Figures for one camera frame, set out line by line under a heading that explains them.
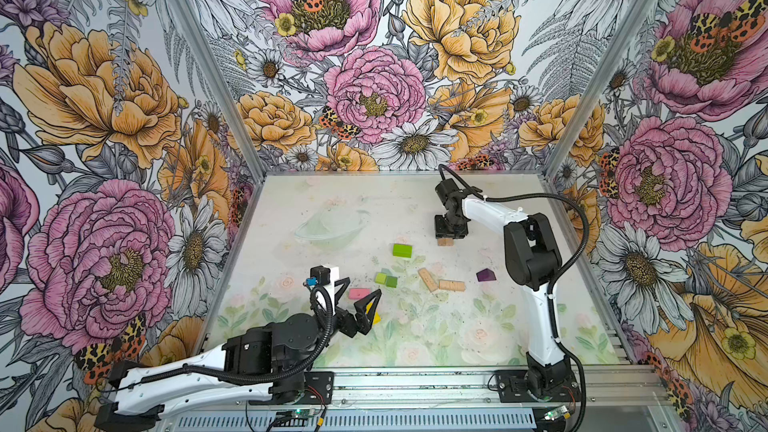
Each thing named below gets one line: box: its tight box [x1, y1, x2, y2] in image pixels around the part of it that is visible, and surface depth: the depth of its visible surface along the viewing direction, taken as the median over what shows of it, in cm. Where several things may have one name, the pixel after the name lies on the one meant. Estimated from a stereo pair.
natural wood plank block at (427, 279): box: [418, 267, 438, 292], surface depth 93 cm
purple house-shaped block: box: [476, 268, 497, 282], surface depth 93 cm
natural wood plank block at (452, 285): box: [439, 280, 466, 292], surface depth 93 cm
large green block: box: [392, 243, 413, 259], surface depth 101 cm
